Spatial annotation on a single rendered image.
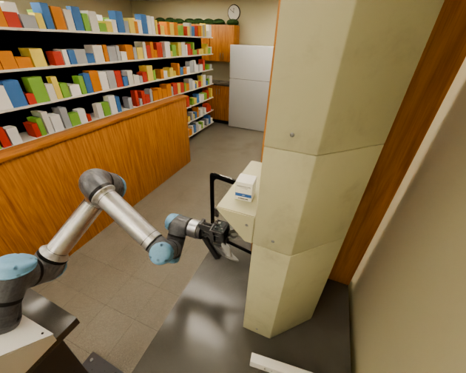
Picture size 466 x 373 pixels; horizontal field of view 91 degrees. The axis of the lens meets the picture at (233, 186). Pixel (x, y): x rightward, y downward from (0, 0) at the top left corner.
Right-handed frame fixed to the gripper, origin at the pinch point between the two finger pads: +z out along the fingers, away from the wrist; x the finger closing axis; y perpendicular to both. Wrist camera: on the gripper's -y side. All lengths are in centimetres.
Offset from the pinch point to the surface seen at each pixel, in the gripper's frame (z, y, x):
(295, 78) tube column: 12, 61, -14
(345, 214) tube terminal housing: 28.5, 27.1, -2.8
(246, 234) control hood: 4.3, 20.9, -14.1
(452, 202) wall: 50, 35, 0
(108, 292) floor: -128, -118, 10
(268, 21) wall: -144, 108, 541
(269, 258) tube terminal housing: 11.5, 14.2, -14.0
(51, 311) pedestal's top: -70, -26, -39
